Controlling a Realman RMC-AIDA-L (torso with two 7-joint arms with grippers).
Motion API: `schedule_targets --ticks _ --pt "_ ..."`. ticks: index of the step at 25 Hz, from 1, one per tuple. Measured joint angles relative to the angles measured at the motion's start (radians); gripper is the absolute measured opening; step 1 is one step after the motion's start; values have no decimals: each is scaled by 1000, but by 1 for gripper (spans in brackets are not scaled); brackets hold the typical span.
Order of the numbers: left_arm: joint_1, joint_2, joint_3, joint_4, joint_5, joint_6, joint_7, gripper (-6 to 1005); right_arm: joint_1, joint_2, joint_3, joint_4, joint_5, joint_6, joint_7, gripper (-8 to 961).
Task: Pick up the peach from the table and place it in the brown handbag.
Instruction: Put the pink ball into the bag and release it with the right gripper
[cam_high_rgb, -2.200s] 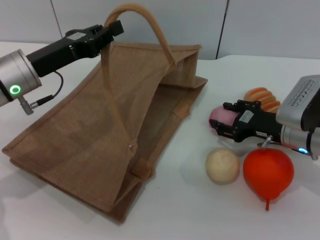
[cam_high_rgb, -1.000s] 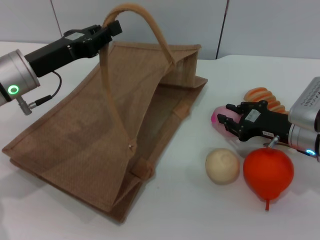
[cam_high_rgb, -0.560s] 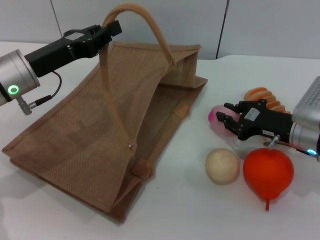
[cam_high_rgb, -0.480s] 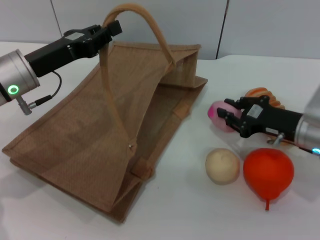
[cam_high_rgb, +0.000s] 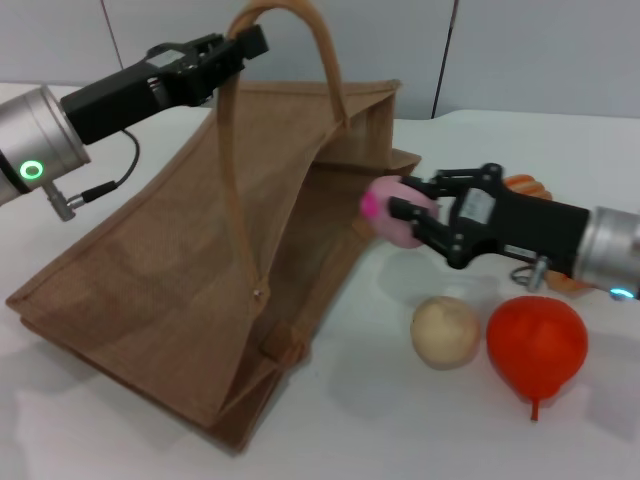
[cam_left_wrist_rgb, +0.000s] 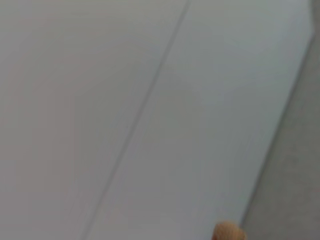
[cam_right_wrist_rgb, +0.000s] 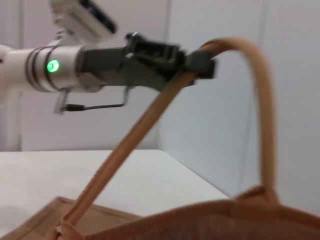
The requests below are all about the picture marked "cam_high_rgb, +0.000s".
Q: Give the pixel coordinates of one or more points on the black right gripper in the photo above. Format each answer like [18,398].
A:
[530,227]

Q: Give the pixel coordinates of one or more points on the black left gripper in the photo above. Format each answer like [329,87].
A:
[125,95]

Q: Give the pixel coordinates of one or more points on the pink peach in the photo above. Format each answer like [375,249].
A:
[385,190]

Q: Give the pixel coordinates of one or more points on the brown jute handbag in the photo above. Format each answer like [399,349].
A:
[170,250]

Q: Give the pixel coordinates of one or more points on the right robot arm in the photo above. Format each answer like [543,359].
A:
[612,250]

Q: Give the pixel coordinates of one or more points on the orange striped bread loaf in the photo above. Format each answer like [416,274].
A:
[525,184]

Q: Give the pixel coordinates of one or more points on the cream round bun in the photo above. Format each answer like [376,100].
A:
[444,332]

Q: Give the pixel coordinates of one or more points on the orange pear shaped fruit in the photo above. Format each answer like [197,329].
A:
[535,345]

